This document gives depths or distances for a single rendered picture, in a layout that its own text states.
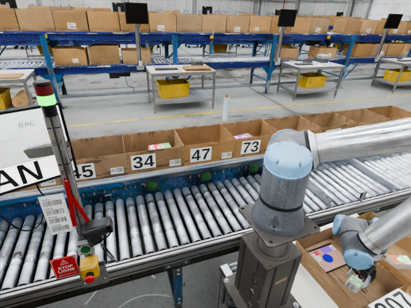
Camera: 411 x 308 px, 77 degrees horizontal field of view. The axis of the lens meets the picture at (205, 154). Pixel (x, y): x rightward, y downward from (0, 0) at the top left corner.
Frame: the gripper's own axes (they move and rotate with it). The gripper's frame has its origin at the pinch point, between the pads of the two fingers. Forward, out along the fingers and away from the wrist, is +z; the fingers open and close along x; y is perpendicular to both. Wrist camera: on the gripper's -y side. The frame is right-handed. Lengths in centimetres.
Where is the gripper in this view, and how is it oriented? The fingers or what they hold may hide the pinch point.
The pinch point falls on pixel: (358, 280)
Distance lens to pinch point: 153.0
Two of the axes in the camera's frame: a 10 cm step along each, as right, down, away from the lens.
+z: -0.4, 8.7, 5.0
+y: -8.2, 2.6, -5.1
